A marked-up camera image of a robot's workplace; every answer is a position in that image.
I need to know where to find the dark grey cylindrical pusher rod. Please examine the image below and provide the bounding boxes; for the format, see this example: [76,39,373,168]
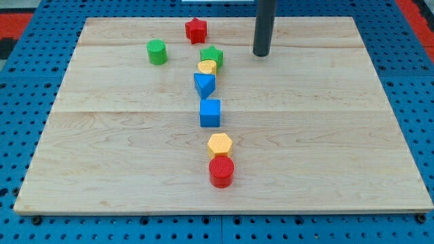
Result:
[252,0,277,57]

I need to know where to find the yellow heart block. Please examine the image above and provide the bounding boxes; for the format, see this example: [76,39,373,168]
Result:
[197,60,218,75]

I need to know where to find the red star block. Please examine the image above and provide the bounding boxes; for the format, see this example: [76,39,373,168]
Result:
[184,18,208,44]

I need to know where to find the green star block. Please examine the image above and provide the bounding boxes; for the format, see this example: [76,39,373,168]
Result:
[199,45,224,68]

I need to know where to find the blue triangle block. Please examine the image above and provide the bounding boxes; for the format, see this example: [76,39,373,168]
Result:
[193,73,216,100]

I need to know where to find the light wooden board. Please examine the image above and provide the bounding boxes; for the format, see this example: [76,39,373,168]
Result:
[14,17,433,216]

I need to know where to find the blue cube block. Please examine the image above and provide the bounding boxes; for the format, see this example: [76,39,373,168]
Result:
[199,99,221,127]

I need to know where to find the red cylinder block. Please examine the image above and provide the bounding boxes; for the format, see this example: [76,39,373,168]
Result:
[208,156,235,188]

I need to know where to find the green cylinder block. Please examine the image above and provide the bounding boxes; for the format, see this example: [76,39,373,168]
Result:
[146,39,168,65]

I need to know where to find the yellow hexagon block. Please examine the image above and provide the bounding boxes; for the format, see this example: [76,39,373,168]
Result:
[207,133,233,159]

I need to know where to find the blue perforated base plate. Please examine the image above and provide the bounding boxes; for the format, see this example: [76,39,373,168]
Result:
[1,1,433,243]

